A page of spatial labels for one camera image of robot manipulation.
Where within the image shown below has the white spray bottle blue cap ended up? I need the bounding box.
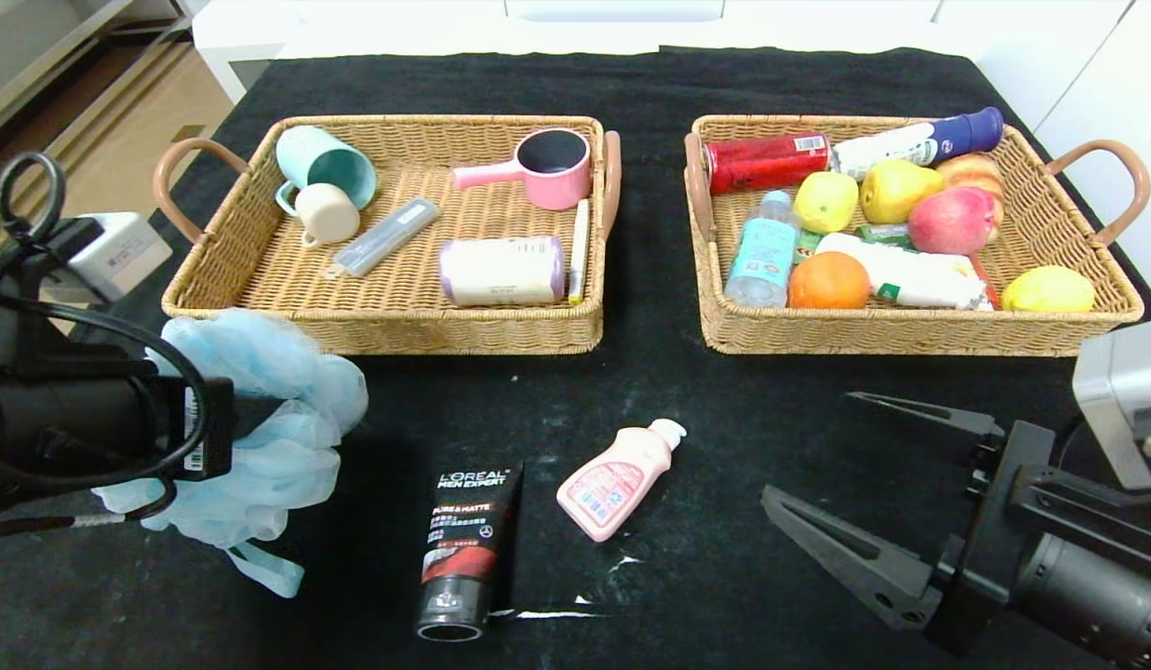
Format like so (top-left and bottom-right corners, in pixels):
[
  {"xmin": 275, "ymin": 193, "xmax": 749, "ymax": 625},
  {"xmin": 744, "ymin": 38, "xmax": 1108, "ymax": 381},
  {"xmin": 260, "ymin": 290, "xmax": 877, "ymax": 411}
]
[{"xmin": 830, "ymin": 106, "xmax": 1005, "ymax": 186}]

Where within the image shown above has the orange brown bread bun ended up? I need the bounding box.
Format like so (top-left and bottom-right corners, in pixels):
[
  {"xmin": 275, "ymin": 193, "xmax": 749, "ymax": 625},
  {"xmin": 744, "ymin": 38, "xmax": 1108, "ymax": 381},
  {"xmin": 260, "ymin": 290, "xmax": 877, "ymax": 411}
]
[{"xmin": 938, "ymin": 153, "xmax": 1006, "ymax": 201}]

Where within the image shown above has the yellow lemon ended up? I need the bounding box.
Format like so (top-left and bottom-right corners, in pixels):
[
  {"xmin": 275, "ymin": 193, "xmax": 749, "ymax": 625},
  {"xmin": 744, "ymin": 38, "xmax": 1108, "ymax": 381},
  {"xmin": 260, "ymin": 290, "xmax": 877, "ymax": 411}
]
[
  {"xmin": 1001, "ymin": 265, "xmax": 1096, "ymax": 314},
  {"xmin": 793, "ymin": 170, "xmax": 861, "ymax": 235}
]

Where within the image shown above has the grey utility knife case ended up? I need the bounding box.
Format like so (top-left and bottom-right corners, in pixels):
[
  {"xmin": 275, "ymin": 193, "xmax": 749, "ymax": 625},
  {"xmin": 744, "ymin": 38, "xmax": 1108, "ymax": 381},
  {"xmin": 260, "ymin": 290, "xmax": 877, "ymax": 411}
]
[{"xmin": 324, "ymin": 196, "xmax": 443, "ymax": 280}]

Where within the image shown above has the small beige cup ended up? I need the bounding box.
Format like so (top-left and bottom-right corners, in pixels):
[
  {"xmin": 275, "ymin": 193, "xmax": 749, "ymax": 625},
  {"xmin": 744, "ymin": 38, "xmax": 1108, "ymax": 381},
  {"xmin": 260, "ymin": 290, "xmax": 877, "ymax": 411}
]
[{"xmin": 294, "ymin": 182, "xmax": 362, "ymax": 250}]

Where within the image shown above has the yellow pear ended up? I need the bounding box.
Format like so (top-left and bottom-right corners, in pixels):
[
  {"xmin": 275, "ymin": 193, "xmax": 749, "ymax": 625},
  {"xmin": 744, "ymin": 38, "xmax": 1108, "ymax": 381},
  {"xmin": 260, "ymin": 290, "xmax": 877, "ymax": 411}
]
[{"xmin": 860, "ymin": 158, "xmax": 948, "ymax": 225}]

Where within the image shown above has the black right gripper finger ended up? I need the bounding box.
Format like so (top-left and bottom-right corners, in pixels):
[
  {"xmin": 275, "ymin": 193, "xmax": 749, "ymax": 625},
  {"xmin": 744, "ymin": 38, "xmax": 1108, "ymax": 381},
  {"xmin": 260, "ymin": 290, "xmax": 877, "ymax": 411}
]
[
  {"xmin": 844, "ymin": 390, "xmax": 1006, "ymax": 466},
  {"xmin": 759, "ymin": 483, "xmax": 966, "ymax": 632}
]

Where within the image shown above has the red apple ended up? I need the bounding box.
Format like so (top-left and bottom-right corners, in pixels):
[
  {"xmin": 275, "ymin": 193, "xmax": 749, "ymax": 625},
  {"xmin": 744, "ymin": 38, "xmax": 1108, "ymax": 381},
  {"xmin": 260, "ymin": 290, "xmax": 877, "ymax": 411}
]
[{"xmin": 908, "ymin": 186, "xmax": 1002, "ymax": 256}]

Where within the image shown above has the pink lotion bottle white cap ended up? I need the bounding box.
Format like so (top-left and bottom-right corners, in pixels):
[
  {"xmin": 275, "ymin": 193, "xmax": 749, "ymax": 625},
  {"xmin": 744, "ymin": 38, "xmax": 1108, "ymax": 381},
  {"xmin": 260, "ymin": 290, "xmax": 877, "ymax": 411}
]
[{"xmin": 555, "ymin": 418, "xmax": 688, "ymax": 543}]

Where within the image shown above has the white roll with purple ends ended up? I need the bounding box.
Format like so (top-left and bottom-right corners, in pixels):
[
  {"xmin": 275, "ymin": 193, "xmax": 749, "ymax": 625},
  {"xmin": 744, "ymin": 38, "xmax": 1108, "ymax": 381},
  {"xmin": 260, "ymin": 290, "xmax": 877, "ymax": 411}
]
[{"xmin": 438, "ymin": 235, "xmax": 567, "ymax": 308}]

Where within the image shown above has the small dark green box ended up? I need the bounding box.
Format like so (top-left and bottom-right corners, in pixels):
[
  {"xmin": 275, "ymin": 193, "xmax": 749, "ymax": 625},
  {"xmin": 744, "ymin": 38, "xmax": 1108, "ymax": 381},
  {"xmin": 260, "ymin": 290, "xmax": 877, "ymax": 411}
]
[{"xmin": 854, "ymin": 223, "xmax": 916, "ymax": 250}]

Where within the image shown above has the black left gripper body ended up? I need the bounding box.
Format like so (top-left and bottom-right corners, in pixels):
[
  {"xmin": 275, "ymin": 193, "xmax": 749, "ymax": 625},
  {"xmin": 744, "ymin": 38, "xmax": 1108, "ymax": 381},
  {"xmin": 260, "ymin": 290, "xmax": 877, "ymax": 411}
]
[{"xmin": 88, "ymin": 376, "xmax": 234, "ymax": 483}]

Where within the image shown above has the pink cup with long handle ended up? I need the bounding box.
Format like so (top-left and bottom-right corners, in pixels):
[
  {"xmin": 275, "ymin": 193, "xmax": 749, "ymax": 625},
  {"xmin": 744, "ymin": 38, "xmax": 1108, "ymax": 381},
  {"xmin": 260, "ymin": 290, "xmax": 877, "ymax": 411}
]
[{"xmin": 451, "ymin": 127, "xmax": 593, "ymax": 211}]

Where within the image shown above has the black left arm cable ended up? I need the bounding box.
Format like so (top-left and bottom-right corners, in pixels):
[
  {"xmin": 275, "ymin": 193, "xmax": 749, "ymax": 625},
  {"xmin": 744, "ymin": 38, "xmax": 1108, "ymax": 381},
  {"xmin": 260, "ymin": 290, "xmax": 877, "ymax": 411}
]
[{"xmin": 0, "ymin": 151, "xmax": 213, "ymax": 522}]

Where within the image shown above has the red sausage stick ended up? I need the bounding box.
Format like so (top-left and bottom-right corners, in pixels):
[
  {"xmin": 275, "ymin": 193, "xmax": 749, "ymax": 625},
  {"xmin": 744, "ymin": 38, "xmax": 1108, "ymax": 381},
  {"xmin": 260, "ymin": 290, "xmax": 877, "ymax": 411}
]
[{"xmin": 968, "ymin": 253, "xmax": 1000, "ymax": 310}]

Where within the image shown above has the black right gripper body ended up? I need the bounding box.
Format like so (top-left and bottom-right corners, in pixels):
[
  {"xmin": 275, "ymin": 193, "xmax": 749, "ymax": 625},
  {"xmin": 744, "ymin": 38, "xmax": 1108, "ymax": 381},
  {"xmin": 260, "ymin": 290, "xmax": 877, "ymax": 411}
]
[{"xmin": 923, "ymin": 419, "xmax": 1151, "ymax": 670}]

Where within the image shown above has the black face wash tube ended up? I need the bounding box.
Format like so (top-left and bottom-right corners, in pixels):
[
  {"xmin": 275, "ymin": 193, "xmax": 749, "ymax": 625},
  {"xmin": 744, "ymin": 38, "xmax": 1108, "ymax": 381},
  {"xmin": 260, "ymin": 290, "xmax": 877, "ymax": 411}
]
[{"xmin": 413, "ymin": 462, "xmax": 525, "ymax": 643}]

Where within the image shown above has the clear water bottle blue label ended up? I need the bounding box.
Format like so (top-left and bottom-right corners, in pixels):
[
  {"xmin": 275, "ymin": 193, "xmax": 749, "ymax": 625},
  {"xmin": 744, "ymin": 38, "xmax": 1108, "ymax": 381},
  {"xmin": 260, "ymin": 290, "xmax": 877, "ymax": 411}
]
[{"xmin": 726, "ymin": 190, "xmax": 803, "ymax": 310}]

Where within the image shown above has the teal mug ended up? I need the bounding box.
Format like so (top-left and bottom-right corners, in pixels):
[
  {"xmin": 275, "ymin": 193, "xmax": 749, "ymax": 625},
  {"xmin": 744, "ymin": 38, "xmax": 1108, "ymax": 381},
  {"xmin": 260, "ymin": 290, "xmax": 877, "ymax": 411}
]
[{"xmin": 274, "ymin": 125, "xmax": 378, "ymax": 217}]

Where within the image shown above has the white and yellow stick tube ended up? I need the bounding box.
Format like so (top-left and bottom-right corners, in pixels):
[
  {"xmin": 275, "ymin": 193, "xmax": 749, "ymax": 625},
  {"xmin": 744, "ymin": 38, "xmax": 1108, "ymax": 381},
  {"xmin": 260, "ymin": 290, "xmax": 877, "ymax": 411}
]
[{"xmin": 568, "ymin": 197, "xmax": 593, "ymax": 306}]

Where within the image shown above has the light blue bath loofah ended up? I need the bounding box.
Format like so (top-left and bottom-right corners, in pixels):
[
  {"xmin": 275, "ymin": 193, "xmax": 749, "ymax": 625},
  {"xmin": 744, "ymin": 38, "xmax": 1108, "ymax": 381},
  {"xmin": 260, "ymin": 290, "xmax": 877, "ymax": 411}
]
[{"xmin": 91, "ymin": 309, "xmax": 369, "ymax": 598}]

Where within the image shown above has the red drink can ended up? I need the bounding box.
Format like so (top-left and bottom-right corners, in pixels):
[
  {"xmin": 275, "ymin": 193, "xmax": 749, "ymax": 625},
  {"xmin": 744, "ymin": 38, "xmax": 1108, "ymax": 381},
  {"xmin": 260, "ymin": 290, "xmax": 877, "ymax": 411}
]
[{"xmin": 703, "ymin": 134, "xmax": 832, "ymax": 196}]

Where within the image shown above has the orange fruit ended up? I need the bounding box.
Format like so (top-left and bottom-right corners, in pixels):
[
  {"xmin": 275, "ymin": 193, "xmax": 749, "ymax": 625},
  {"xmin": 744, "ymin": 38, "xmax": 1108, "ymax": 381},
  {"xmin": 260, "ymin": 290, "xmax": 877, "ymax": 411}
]
[{"xmin": 787, "ymin": 251, "xmax": 872, "ymax": 311}]

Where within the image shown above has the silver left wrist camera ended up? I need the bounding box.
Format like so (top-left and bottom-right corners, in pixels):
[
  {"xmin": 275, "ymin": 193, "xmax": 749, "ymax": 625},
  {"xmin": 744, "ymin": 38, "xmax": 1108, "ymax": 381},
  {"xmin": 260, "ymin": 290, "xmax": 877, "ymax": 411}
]
[{"xmin": 68, "ymin": 212, "xmax": 174, "ymax": 303}]

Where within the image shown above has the white AD milk bottle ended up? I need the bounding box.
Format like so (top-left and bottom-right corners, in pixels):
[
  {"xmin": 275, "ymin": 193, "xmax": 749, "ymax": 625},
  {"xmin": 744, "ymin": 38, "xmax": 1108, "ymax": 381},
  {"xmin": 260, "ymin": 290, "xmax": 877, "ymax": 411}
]
[{"xmin": 813, "ymin": 232, "xmax": 990, "ymax": 311}]

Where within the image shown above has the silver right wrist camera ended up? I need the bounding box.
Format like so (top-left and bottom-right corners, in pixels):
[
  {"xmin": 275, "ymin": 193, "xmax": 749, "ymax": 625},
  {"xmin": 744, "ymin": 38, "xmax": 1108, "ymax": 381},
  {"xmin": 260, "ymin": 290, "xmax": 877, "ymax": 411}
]
[{"xmin": 1071, "ymin": 319, "xmax": 1151, "ymax": 491}]

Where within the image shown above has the grey shelf unit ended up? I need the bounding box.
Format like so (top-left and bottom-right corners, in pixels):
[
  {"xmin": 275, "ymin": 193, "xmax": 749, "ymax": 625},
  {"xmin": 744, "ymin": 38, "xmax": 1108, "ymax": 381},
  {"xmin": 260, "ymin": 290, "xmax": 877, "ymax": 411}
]
[{"xmin": 0, "ymin": 0, "xmax": 190, "ymax": 141}]

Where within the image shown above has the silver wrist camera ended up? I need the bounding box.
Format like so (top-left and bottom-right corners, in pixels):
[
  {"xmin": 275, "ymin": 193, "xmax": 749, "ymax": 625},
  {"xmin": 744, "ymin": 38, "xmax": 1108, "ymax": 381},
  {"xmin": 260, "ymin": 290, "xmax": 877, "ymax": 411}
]
[
  {"xmin": 1071, "ymin": 319, "xmax": 1151, "ymax": 491},
  {"xmin": 68, "ymin": 212, "xmax": 174, "ymax": 303}
]

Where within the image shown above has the wicker basket with brown handles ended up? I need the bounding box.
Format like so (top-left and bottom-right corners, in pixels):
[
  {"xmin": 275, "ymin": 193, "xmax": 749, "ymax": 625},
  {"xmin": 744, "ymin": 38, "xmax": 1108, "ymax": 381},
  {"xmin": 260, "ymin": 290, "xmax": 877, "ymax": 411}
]
[
  {"xmin": 153, "ymin": 114, "xmax": 622, "ymax": 357},
  {"xmin": 683, "ymin": 114, "xmax": 1151, "ymax": 356}
]

